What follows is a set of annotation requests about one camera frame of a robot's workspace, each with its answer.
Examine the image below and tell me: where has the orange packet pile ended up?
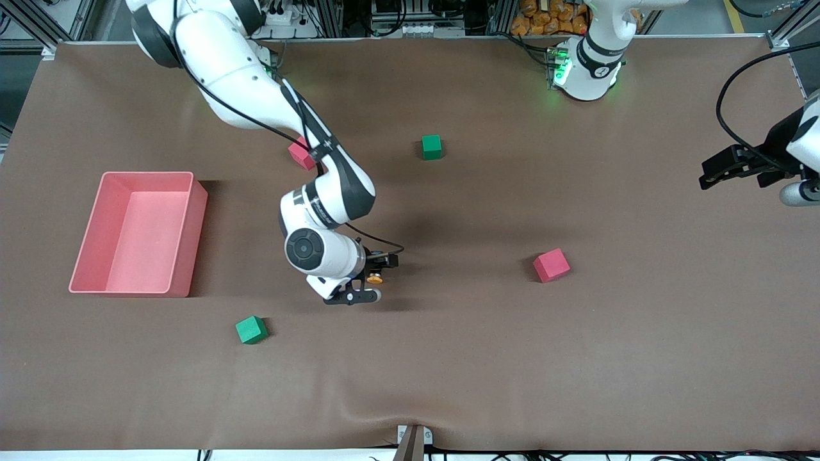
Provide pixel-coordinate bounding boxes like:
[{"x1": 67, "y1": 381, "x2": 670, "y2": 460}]
[{"x1": 511, "y1": 0, "x2": 590, "y2": 36}]

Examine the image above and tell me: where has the brown wedge post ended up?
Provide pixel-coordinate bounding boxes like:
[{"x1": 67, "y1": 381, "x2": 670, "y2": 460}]
[{"x1": 392, "y1": 425, "x2": 425, "y2": 461}]

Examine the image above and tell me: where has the white power strip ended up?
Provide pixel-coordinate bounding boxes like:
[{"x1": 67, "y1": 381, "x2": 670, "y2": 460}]
[{"x1": 263, "y1": 5, "x2": 297, "y2": 28}]

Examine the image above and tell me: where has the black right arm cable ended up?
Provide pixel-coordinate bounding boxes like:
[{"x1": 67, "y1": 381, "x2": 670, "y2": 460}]
[{"x1": 170, "y1": 0, "x2": 406, "y2": 257}]

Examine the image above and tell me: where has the aluminium corner frame rail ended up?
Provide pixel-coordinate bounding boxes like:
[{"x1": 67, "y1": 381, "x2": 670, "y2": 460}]
[
  {"x1": 0, "y1": 0, "x2": 60, "y2": 62},
  {"x1": 766, "y1": 0, "x2": 820, "y2": 52}
]

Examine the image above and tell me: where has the white terminal strip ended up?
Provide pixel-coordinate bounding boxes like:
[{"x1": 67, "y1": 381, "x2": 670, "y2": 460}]
[{"x1": 377, "y1": 22, "x2": 466, "y2": 38}]

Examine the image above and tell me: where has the aluminium frame post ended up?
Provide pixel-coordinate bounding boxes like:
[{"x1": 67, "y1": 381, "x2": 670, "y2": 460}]
[
  {"x1": 313, "y1": 0, "x2": 344, "y2": 38},
  {"x1": 485, "y1": 0, "x2": 513, "y2": 36}
]

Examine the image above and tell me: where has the grey metal edge bracket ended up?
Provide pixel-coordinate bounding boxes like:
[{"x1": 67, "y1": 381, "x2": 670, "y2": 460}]
[{"x1": 397, "y1": 424, "x2": 434, "y2": 446}]

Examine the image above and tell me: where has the pink plastic tray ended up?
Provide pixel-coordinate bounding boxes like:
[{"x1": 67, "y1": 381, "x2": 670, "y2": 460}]
[{"x1": 69, "y1": 171, "x2": 209, "y2": 298}]

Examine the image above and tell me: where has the pink foam cube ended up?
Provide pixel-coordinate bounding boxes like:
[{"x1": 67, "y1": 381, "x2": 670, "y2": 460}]
[
  {"x1": 288, "y1": 136, "x2": 316, "y2": 171},
  {"x1": 532, "y1": 248, "x2": 571, "y2": 284}
]

